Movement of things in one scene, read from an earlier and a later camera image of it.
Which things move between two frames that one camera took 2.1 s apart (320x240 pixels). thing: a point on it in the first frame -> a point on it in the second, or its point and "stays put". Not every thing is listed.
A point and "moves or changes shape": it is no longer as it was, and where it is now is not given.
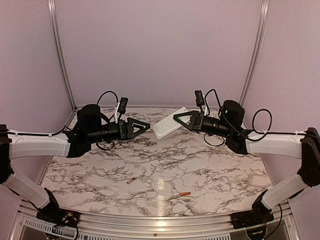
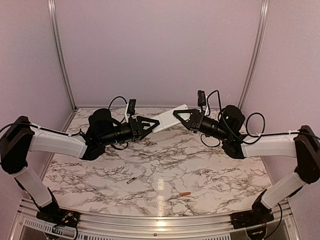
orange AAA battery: (185, 193) stays put
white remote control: (168, 124) moves or changes shape
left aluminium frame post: (52, 5) stays put
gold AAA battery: (131, 180) stays put
